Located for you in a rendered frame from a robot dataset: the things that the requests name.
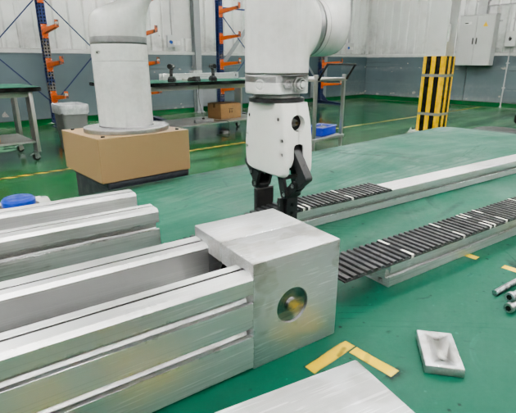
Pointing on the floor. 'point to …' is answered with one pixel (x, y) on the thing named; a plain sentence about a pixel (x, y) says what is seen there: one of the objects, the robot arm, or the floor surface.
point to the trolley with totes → (320, 131)
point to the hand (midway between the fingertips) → (274, 205)
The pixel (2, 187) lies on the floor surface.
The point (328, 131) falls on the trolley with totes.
